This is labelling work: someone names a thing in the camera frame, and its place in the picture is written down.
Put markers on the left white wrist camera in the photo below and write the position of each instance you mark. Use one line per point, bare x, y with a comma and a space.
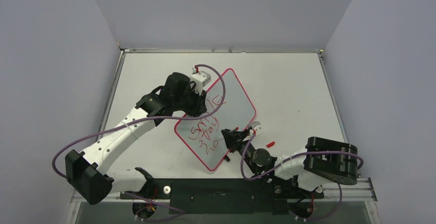
199, 80

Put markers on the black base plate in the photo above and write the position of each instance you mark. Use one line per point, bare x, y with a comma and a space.
226, 196

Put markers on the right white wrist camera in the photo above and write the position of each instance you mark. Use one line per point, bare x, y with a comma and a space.
254, 128

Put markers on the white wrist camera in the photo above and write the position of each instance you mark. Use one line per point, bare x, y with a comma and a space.
254, 128
199, 80

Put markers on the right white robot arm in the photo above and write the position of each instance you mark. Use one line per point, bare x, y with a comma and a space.
321, 161

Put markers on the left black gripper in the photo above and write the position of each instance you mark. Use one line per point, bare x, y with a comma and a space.
199, 107

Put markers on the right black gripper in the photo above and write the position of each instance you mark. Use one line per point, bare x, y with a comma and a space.
236, 138

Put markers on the pink framed whiteboard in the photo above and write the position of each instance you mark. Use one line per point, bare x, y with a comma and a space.
203, 137

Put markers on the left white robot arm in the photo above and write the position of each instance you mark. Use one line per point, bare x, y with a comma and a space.
89, 172

